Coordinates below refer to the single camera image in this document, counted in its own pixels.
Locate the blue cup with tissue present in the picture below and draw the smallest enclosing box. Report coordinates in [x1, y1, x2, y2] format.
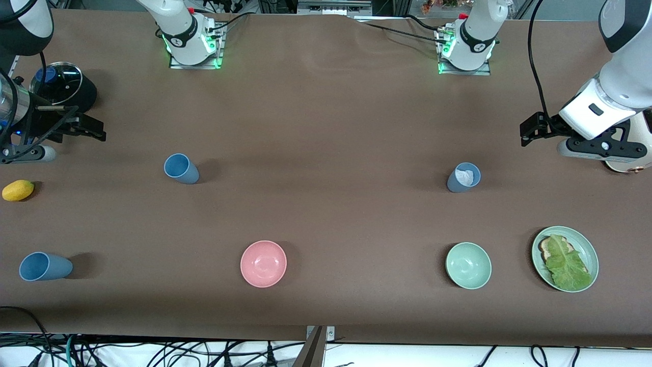
[447, 162, 482, 194]

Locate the black pot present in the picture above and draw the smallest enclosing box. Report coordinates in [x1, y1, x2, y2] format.
[30, 61, 98, 114]

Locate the glass lid with blue knob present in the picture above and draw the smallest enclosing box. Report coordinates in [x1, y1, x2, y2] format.
[29, 62, 84, 107]

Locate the yellow lemon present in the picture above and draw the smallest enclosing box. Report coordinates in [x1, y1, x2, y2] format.
[2, 179, 35, 202]

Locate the bread slice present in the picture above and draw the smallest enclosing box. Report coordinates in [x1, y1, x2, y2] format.
[540, 235, 589, 276]

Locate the mint green plate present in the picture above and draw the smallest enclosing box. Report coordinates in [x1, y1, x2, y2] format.
[531, 225, 600, 294]

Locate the green lettuce leaf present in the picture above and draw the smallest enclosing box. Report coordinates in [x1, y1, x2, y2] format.
[545, 234, 594, 292]

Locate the mint green bowl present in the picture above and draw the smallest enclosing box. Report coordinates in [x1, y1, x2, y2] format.
[445, 242, 493, 290]

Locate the pink bowl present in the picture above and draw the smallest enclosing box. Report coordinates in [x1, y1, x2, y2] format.
[240, 240, 288, 289]

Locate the white power strip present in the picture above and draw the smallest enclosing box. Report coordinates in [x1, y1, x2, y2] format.
[297, 0, 373, 17]

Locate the dark grey mounting beam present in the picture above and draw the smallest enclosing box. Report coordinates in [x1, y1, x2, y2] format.
[292, 326, 327, 367]

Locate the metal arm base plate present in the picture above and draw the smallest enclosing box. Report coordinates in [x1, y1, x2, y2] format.
[437, 27, 493, 76]
[169, 19, 226, 70]

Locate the black hanging cable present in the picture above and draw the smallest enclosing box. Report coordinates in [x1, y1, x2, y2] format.
[528, 0, 551, 121]

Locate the black cable on table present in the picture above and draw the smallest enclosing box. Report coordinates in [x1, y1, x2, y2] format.
[205, 12, 251, 32]
[356, 19, 450, 45]

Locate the black floor cable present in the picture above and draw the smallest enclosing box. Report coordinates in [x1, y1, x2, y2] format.
[0, 305, 54, 367]

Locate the metal table edge bracket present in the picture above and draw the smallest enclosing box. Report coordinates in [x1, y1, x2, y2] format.
[306, 325, 336, 343]

